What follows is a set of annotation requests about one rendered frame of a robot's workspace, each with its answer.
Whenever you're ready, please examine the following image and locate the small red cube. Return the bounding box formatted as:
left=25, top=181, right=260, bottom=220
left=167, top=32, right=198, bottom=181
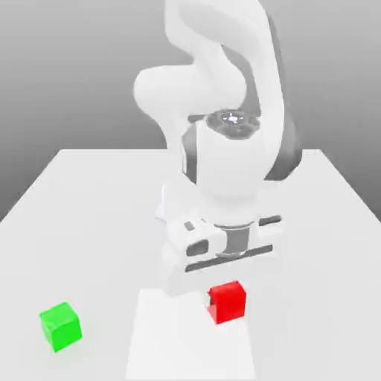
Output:
left=203, top=279, right=248, bottom=326

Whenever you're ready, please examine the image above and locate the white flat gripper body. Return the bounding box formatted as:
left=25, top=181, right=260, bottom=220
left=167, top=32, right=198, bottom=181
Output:
left=165, top=242, right=278, bottom=298

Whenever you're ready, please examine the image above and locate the small green cube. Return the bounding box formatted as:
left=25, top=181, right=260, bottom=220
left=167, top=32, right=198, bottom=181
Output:
left=39, top=301, right=83, bottom=353

